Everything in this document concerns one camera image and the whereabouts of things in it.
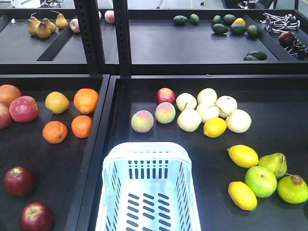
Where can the yellow lemon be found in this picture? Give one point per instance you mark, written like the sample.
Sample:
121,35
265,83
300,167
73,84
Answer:
243,155
242,195
214,127

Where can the yellow lemon lower right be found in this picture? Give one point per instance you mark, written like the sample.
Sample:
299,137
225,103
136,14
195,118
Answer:
242,195

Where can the light blue plastic basket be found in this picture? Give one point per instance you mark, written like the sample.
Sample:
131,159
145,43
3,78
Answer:
147,186

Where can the orange fruit front left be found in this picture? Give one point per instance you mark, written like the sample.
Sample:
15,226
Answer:
55,132

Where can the black wooden produce stand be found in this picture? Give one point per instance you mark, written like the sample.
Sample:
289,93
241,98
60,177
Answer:
266,81

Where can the peach left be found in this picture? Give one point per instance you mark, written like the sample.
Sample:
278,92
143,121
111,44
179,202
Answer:
142,121

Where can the large orange top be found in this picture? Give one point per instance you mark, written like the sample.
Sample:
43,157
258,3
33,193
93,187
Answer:
85,100

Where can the red pink apple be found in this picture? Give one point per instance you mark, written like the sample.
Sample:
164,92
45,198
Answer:
24,109

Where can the green pear lower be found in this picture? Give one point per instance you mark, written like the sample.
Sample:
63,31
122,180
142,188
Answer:
292,189

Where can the yellow lemon upper right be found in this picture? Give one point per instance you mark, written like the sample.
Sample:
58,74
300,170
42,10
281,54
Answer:
243,155

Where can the dark red apple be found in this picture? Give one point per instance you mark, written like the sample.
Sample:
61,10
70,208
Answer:
36,217
19,181

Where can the red apple centre tray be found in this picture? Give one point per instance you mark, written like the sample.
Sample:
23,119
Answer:
165,95

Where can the dark red apple upper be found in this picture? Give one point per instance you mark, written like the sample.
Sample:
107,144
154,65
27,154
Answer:
19,181

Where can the yellow lemon centre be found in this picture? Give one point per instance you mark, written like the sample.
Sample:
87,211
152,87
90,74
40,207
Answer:
214,127

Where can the peach right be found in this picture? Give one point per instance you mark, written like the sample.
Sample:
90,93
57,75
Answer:
165,113

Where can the peach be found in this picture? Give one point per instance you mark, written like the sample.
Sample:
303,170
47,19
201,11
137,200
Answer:
165,113
142,121

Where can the orange fruit front right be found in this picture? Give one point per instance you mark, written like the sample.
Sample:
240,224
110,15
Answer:
81,126

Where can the dark red apple front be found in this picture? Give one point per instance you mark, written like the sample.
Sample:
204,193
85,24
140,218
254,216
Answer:
36,217

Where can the yellow round citrus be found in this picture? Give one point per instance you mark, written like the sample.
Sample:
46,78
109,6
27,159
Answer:
57,102

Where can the white pear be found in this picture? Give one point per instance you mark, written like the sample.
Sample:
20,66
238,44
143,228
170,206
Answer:
189,120
239,121

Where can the green pear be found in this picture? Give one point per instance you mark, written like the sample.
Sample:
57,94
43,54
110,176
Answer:
276,163
292,189

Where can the orange fruit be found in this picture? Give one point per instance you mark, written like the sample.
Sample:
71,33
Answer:
55,132
81,126

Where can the green apple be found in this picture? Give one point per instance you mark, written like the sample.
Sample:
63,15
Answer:
261,181

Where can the white pear front right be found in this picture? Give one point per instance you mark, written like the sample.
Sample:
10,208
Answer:
239,121

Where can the white pear front left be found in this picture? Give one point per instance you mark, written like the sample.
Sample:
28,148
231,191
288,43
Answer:
189,120

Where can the brown pear group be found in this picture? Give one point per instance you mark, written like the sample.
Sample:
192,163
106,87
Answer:
45,28

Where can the green pear upper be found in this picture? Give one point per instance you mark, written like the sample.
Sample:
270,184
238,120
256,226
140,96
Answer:
276,163

